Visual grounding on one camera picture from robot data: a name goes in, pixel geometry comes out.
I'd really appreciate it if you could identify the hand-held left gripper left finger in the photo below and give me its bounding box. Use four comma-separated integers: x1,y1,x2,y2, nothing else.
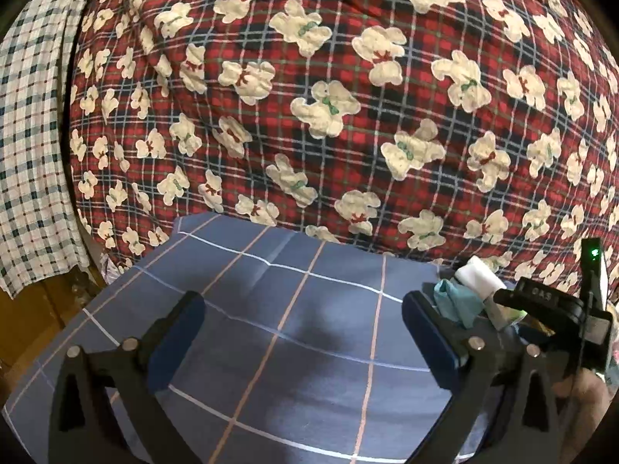
48,290,206,464

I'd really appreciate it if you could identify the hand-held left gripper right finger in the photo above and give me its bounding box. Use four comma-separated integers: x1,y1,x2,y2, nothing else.
401,291,564,464

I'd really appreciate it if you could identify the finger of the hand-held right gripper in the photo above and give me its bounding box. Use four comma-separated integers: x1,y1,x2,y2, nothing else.
492,281,586,322

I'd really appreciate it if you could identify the teal soft packet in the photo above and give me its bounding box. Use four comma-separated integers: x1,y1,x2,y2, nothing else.
433,278,484,329

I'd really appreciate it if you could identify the white sponge block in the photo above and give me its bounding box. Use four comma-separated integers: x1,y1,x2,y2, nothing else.
453,256,506,307

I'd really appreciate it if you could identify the person's right hand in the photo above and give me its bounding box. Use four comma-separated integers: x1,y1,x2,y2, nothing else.
551,365,612,445

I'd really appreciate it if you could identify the blue plaid bed sheet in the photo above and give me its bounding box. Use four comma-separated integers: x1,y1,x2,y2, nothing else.
0,212,605,464

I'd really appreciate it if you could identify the white green checked cloth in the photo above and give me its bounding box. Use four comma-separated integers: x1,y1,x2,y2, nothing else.
0,0,104,300

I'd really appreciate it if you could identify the red plaid bear-print blanket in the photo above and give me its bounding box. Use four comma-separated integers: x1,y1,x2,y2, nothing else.
68,0,619,300

